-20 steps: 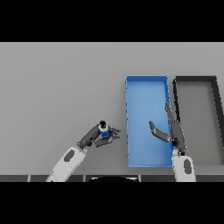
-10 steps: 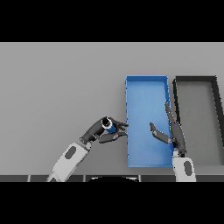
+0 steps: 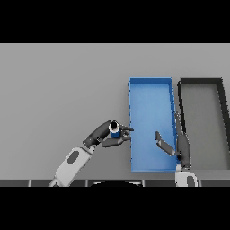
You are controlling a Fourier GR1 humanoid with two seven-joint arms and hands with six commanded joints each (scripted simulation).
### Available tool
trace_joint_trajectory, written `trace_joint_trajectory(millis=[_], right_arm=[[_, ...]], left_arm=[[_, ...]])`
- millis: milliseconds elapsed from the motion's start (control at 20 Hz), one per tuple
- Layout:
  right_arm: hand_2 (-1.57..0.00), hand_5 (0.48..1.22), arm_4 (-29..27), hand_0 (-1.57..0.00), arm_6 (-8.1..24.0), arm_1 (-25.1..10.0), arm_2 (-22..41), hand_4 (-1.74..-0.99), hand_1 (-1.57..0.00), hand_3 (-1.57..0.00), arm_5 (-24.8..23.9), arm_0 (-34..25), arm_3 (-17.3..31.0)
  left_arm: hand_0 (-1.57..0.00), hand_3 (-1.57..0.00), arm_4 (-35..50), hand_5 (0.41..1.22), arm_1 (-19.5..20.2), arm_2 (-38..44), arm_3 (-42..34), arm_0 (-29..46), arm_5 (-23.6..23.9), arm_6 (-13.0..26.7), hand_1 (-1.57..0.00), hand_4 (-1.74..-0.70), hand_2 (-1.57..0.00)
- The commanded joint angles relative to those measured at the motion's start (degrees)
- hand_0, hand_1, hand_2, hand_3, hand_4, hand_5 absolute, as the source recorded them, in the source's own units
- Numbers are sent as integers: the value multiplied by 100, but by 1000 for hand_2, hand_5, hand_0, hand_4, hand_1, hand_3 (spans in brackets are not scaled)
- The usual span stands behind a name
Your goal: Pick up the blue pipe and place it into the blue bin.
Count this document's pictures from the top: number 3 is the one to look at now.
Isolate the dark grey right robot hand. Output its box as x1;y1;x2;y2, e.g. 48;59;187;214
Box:
155;111;191;169

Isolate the dark grey bin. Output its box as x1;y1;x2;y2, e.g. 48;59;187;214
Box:
176;77;230;173

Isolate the blue pipe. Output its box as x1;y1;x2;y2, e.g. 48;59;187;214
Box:
108;120;121;138

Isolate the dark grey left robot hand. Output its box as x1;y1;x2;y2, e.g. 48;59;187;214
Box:
82;119;135;148

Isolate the blue bin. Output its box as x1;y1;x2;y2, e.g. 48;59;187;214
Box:
128;77;180;173

